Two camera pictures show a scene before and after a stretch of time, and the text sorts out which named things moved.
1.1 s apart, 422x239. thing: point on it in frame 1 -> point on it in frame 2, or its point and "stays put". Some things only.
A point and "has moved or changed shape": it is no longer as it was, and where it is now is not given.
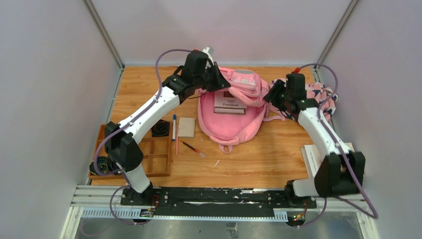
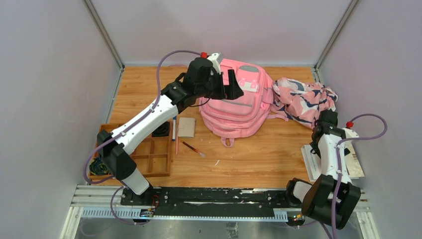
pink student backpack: (230, 115) has moved or changed shape
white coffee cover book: (313, 154) stays put
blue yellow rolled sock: (102, 165) stays put
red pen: (199, 153) stays put
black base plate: (169, 201) stays put
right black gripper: (272, 96) -> (316, 148)
